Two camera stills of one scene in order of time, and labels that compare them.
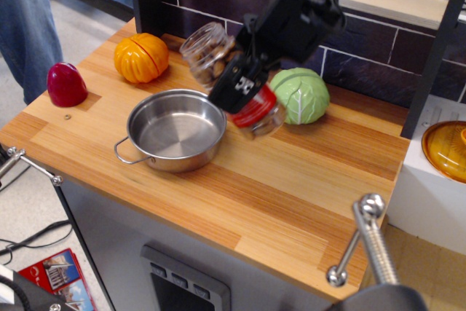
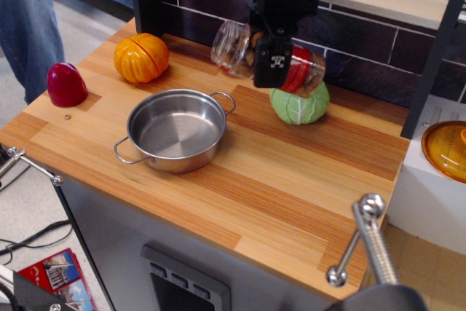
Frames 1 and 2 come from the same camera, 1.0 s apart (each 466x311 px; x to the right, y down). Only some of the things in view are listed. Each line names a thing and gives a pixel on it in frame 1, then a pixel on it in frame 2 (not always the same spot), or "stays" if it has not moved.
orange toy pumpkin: x=140 y=57 stays
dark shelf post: x=436 y=57 stays
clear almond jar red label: x=204 y=48 → x=232 y=49
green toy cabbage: x=303 y=94 stays
